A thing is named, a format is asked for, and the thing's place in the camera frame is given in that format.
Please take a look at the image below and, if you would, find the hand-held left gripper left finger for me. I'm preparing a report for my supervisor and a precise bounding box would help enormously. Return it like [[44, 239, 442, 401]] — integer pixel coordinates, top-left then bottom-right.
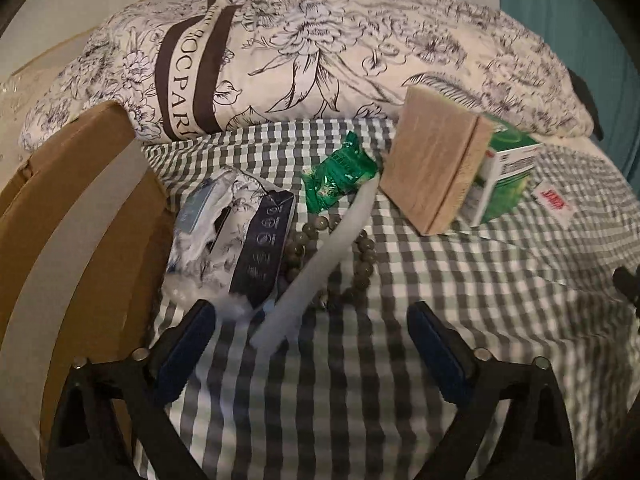
[[47, 299, 218, 480]]

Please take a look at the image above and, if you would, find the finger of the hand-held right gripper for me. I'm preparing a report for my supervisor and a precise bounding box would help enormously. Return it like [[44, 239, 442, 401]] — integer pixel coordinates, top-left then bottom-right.
[[612, 266, 640, 318]]

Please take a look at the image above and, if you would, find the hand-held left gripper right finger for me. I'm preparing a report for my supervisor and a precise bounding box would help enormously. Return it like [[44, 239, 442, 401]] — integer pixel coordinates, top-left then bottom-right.
[[406, 301, 578, 480]]

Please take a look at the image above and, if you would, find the red white sachet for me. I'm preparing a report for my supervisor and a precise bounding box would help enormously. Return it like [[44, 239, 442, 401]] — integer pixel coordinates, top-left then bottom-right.
[[530, 182, 576, 228]]

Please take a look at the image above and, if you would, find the grey bead bracelet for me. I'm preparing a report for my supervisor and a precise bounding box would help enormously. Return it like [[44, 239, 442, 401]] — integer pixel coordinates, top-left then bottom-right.
[[282, 212, 378, 311]]

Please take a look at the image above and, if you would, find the floral wet wipes pack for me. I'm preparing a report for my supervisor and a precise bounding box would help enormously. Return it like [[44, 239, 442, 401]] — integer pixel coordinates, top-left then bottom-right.
[[167, 165, 296, 321]]

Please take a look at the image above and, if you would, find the green medicine box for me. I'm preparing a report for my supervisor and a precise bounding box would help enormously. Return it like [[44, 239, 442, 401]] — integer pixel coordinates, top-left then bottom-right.
[[457, 112, 543, 228]]

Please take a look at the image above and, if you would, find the brown cardboard box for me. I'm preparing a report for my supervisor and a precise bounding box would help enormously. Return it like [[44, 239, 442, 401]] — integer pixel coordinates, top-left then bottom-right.
[[0, 101, 176, 441]]

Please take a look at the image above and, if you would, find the tan box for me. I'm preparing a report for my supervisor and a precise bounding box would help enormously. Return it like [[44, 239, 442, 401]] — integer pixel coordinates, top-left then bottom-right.
[[378, 85, 495, 237]]

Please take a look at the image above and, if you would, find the green snack packet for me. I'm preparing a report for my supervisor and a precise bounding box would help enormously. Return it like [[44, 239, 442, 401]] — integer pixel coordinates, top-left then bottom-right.
[[300, 130, 383, 213]]

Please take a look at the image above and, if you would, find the grey white checkered blanket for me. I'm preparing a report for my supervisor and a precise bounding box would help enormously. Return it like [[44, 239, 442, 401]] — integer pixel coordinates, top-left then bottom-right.
[[135, 117, 640, 480]]

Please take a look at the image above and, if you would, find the teal curtain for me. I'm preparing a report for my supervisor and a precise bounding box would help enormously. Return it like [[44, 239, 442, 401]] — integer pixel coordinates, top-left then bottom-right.
[[497, 0, 640, 181]]

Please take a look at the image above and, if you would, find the floral print pillow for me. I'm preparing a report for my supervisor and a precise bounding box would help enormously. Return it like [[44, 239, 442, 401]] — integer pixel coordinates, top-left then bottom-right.
[[20, 0, 601, 148]]

